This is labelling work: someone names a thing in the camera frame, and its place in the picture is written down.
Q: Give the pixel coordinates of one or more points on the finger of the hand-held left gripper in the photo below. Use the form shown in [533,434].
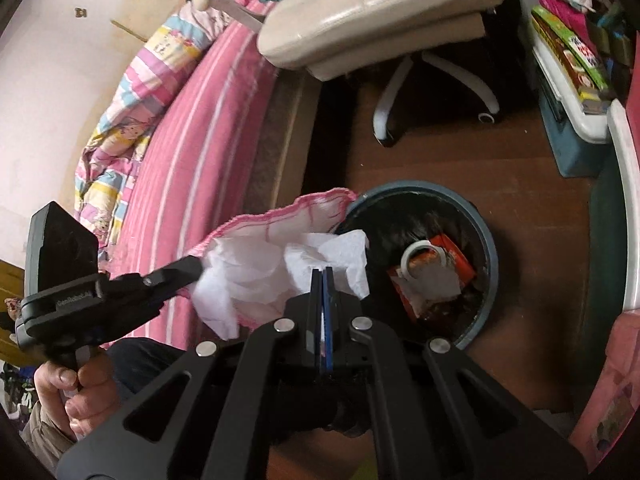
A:
[160,277]

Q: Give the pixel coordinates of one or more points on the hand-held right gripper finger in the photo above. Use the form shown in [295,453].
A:
[316,320]
[329,320]

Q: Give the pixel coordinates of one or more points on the white tissue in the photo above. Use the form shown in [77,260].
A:
[432,282]
[240,280]

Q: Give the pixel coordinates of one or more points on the small red snack wrapper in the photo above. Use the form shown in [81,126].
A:
[407,302]

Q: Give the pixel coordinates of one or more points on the white tape roll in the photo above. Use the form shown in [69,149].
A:
[406,260]

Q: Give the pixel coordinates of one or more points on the white cloth with pink trim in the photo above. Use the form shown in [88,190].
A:
[300,212]

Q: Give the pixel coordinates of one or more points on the large red snack wrapper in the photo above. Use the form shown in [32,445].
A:
[452,257]

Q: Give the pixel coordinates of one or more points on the dark round trash bin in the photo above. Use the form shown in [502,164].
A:
[490,270]

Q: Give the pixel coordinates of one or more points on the person's left hand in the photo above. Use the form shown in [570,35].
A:
[85,395]

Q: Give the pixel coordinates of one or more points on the person's dark pants leg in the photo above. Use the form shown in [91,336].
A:
[145,360]

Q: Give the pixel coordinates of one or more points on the pink striped bed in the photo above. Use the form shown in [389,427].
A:
[210,125]

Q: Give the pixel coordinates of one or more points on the cartoon print quilt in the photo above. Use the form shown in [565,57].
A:
[165,40]

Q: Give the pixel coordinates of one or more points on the pink box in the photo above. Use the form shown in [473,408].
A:
[615,390]

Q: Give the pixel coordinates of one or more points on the blue storage box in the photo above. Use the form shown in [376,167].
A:
[575,145]

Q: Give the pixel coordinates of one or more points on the cream office chair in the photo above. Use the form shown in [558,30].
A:
[380,10]

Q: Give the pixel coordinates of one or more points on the white shelf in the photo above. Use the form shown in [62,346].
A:
[620,185]

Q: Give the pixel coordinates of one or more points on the stack of colourful books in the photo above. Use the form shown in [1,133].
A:
[570,55]

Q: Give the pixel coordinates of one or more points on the brown bear wall sticker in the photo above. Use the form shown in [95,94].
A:
[80,11]

